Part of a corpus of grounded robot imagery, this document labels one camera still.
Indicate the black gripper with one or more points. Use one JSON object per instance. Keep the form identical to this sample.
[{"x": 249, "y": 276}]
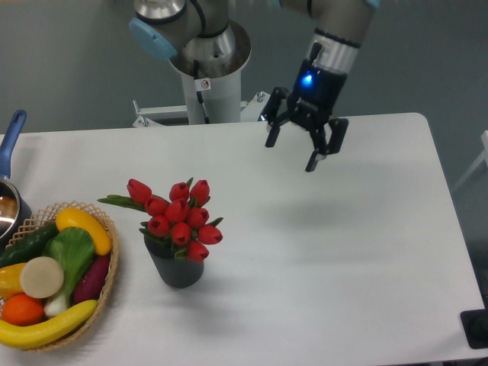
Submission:
[{"x": 310, "y": 105}]

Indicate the red tulip bouquet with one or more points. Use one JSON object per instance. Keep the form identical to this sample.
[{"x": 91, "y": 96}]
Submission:
[{"x": 178, "y": 227}]

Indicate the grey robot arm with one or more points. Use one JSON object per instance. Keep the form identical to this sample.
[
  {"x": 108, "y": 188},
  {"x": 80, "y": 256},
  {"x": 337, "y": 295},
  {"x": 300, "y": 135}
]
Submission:
[{"x": 209, "y": 51}]

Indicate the dark grey ribbed vase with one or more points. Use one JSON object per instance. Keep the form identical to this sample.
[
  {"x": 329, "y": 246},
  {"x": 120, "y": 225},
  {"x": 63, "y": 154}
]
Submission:
[{"x": 175, "y": 272}]

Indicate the white furniture leg right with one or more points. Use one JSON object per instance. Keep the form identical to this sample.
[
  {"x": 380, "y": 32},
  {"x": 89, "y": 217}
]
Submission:
[{"x": 475, "y": 170}]

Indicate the green bok choy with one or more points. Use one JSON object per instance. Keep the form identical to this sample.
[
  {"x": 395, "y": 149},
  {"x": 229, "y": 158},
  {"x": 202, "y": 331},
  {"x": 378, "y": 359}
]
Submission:
[{"x": 73, "y": 248}]

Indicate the purple sweet potato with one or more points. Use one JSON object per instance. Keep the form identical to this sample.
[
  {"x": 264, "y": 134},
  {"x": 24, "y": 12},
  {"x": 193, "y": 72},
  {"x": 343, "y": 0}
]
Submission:
[{"x": 90, "y": 286}]

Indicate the black device table corner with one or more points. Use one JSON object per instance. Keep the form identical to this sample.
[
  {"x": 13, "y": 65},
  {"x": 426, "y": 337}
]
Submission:
[{"x": 474, "y": 323}]

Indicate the woven wicker basket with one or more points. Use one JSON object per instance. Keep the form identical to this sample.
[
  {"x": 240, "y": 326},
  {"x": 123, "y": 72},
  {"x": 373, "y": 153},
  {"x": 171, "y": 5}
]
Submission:
[{"x": 48, "y": 215}]

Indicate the green cucumber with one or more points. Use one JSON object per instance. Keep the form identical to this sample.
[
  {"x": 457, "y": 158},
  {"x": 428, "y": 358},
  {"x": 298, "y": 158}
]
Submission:
[{"x": 29, "y": 247}]

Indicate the beige round slice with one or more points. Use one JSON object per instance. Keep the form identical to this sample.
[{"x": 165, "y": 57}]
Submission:
[{"x": 41, "y": 277}]

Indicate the yellow pepper left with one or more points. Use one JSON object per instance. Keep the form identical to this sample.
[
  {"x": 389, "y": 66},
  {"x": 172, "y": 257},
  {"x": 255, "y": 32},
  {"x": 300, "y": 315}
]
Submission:
[{"x": 10, "y": 280}]

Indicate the yellow banana front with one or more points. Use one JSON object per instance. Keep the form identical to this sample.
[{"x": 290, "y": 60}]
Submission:
[{"x": 41, "y": 334}]

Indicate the orange fruit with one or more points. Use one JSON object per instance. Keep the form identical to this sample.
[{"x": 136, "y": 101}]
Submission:
[{"x": 22, "y": 310}]

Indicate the white metal base frame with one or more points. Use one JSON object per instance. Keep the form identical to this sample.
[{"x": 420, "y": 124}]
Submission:
[{"x": 178, "y": 115}]

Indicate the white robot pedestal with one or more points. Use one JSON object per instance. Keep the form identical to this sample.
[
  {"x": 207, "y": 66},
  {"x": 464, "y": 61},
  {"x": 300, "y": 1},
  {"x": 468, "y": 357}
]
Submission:
[{"x": 212, "y": 101}]

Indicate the blue handled saucepan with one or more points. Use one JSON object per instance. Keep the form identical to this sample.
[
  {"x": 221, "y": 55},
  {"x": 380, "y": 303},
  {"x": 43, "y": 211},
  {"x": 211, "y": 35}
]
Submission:
[{"x": 14, "y": 210}]

